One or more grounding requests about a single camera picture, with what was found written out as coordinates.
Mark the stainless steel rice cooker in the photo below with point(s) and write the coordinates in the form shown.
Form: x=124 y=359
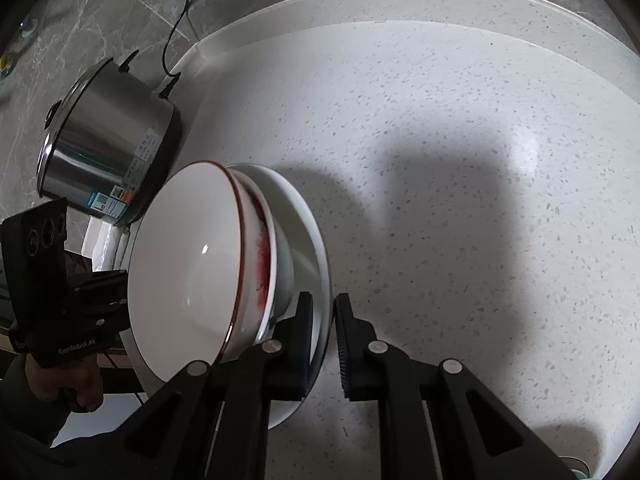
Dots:
x=100 y=160

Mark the white folded cloth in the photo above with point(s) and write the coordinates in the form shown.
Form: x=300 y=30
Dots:
x=107 y=245

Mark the red floral print bowl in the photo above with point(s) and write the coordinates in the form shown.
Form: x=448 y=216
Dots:
x=185 y=260

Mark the plain white bowl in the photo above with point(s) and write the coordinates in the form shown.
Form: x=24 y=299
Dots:
x=282 y=260

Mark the person's left forearm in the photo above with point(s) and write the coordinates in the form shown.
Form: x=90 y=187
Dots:
x=25 y=435

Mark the large dark-rimmed white bowl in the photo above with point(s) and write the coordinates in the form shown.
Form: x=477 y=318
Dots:
x=310 y=250

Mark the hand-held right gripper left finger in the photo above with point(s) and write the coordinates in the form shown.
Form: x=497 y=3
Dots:
x=305 y=355

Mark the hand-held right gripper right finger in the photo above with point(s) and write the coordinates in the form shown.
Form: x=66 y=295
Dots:
x=342 y=340

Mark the person's left hand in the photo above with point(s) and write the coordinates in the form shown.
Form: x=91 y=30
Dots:
x=65 y=380

